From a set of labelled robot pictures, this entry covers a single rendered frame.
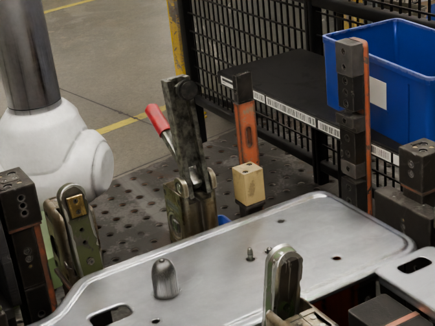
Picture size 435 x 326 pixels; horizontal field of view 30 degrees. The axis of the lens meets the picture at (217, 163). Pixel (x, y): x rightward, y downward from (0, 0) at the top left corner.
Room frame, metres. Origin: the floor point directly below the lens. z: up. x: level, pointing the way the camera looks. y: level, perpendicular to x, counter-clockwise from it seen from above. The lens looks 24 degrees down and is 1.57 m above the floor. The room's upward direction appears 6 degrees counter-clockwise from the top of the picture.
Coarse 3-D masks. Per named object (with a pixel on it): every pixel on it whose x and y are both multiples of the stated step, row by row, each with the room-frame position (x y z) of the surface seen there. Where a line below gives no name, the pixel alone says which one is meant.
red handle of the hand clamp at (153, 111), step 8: (152, 104) 1.15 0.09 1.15; (152, 112) 1.14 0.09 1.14; (160, 112) 1.14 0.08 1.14; (152, 120) 1.13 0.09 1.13; (160, 120) 1.13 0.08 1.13; (160, 128) 1.12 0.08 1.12; (168, 128) 1.12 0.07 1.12; (160, 136) 1.12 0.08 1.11; (168, 136) 1.11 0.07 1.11; (168, 144) 1.10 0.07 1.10; (176, 160) 1.08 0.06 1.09; (192, 168) 1.06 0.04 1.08; (192, 176) 1.05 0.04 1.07; (192, 184) 1.04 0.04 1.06; (200, 184) 1.05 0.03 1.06
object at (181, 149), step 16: (176, 80) 1.07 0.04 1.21; (192, 80) 1.04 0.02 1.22; (176, 96) 1.07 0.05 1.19; (192, 96) 1.04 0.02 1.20; (176, 112) 1.05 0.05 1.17; (192, 112) 1.06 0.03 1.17; (176, 128) 1.05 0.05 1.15; (192, 128) 1.06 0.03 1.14; (176, 144) 1.05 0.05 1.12; (192, 144) 1.06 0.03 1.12; (192, 160) 1.06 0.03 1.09; (192, 192) 1.03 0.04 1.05; (208, 192) 1.05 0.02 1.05
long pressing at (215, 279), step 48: (192, 240) 0.99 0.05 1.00; (240, 240) 0.98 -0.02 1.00; (288, 240) 0.96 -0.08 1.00; (336, 240) 0.95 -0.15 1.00; (384, 240) 0.94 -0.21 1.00; (96, 288) 0.90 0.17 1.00; (144, 288) 0.88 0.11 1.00; (192, 288) 0.87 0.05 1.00; (240, 288) 0.86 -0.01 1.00; (336, 288) 0.84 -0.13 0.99
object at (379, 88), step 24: (384, 24) 1.43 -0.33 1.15; (408, 24) 1.41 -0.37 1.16; (384, 48) 1.43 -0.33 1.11; (408, 48) 1.41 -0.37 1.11; (432, 48) 1.35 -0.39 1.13; (336, 72) 1.35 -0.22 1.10; (384, 72) 1.21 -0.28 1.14; (408, 72) 1.15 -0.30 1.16; (432, 72) 1.34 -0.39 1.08; (336, 96) 1.35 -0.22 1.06; (384, 96) 1.21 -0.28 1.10; (408, 96) 1.15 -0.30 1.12; (432, 96) 1.11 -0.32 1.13; (384, 120) 1.21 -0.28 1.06; (408, 120) 1.15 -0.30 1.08; (432, 120) 1.11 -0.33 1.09
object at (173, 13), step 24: (168, 0) 4.06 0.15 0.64; (192, 0) 3.94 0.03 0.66; (264, 0) 3.51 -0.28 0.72; (288, 0) 3.39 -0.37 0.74; (360, 0) 3.09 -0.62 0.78; (216, 24) 3.80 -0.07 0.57; (240, 24) 3.65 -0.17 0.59; (264, 48) 3.54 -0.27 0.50; (216, 72) 3.84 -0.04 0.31; (216, 96) 3.86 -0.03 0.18
